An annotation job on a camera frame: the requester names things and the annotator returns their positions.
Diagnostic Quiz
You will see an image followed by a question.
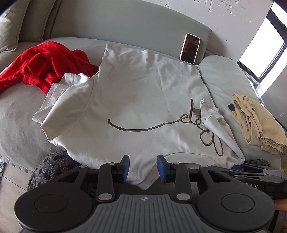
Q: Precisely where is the white hoodie with cursive lettering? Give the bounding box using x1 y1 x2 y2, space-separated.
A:
33 43 245 189

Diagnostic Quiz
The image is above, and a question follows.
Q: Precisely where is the red sweater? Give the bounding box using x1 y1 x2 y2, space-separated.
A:
1 41 99 94

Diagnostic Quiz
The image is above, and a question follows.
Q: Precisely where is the person's right hand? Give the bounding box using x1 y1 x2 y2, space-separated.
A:
274 199 287 211

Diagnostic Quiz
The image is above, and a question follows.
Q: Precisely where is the beige folded garment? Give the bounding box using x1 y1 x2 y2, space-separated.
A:
230 93 286 154

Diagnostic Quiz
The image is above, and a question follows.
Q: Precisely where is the dark spotted knee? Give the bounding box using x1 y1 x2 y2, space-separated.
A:
27 151 81 191

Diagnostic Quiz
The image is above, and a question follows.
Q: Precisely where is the blue white patterned rug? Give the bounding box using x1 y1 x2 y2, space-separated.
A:
0 160 6 180

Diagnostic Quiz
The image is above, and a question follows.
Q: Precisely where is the smartphone in white case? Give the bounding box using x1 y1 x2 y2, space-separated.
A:
180 34 200 65

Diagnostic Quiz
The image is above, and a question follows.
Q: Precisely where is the grey green sofa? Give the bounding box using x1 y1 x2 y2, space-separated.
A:
1 1 281 173

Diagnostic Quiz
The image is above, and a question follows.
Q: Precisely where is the window with dark frame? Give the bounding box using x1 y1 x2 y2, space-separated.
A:
237 1 286 83

